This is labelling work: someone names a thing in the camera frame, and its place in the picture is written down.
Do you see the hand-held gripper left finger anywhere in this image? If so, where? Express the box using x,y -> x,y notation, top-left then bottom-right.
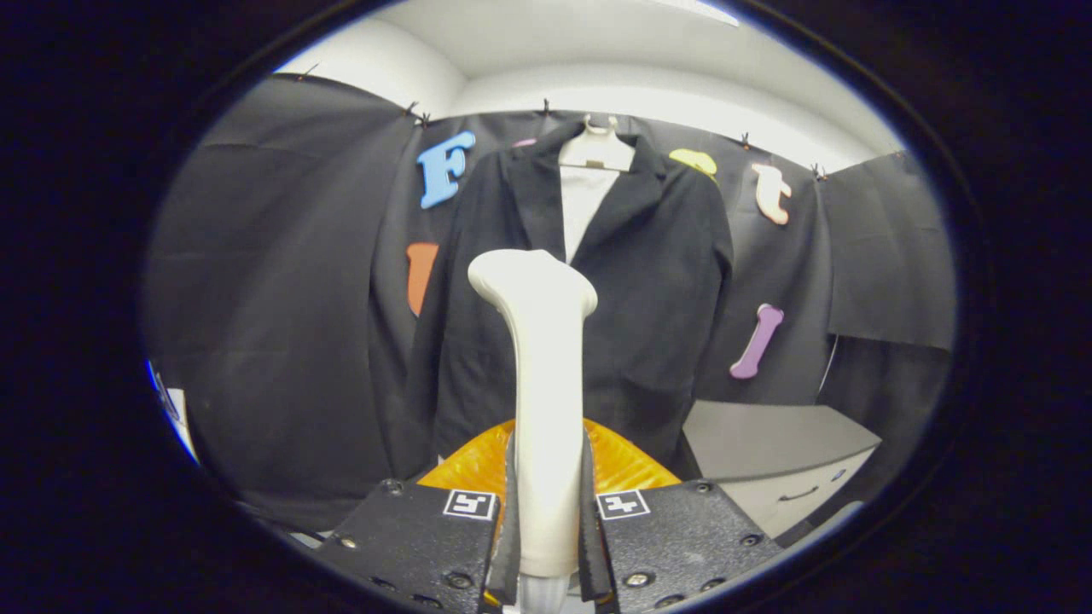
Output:
314,418 -> 521,614

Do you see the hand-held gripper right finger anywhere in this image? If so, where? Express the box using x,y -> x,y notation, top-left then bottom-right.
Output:
580,416 -> 781,614

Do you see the white garment steamer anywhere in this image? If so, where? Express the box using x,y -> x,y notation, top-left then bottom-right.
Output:
468,249 -> 600,614

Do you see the black blazer jacket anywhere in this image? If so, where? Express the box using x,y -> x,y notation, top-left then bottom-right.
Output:
405,119 -> 735,478

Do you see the white shirt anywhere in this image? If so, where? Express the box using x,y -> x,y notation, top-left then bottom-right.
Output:
559,165 -> 622,264

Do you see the white clothes hanger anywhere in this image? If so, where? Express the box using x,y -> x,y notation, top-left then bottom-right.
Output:
559,115 -> 636,173

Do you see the grey cabinet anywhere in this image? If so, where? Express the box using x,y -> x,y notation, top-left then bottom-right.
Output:
682,401 -> 884,540

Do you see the black backdrop cloth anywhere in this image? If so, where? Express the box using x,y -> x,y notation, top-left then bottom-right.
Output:
141,72 -> 956,534

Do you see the white and blue panel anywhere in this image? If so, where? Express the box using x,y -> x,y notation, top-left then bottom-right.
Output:
145,358 -> 201,466

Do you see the white wall cable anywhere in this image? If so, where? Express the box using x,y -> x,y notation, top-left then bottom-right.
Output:
817,337 -> 841,402

